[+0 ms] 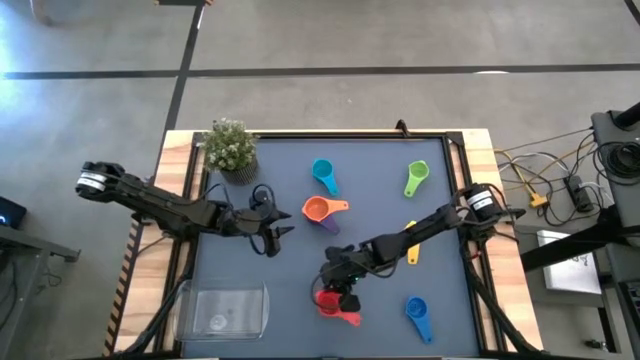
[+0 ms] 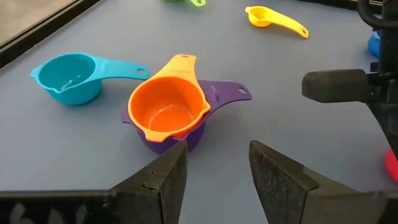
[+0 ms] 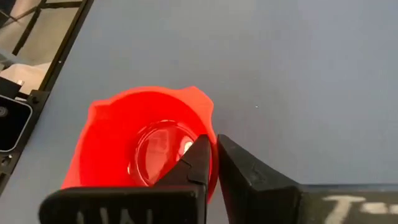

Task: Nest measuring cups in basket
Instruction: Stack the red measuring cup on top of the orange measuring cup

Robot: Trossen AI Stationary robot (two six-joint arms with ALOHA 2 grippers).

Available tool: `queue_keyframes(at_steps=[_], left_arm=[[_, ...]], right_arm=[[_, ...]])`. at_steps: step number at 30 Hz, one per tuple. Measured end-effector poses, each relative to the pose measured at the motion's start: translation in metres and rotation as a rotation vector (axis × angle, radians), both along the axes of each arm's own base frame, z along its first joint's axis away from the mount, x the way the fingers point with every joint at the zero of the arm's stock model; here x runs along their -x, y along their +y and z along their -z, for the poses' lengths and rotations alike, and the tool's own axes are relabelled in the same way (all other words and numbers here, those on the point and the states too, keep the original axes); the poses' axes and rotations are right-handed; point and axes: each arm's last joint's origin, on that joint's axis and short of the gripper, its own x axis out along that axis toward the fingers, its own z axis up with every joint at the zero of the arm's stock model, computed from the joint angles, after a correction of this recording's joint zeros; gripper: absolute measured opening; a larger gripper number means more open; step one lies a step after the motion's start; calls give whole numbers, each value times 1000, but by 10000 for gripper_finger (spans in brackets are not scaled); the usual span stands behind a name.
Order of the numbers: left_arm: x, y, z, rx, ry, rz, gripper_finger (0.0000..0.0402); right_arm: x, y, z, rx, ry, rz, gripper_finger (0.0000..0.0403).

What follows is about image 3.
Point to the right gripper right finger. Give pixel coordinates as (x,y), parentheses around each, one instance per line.
(264,199)

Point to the red measuring cup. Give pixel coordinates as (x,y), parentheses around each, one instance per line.
(118,140)

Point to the black table-level camera box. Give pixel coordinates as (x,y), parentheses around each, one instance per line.
(12,124)

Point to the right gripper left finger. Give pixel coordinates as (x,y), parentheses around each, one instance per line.
(124,205)

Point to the gray-blue table mat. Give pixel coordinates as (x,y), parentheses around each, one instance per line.
(280,77)

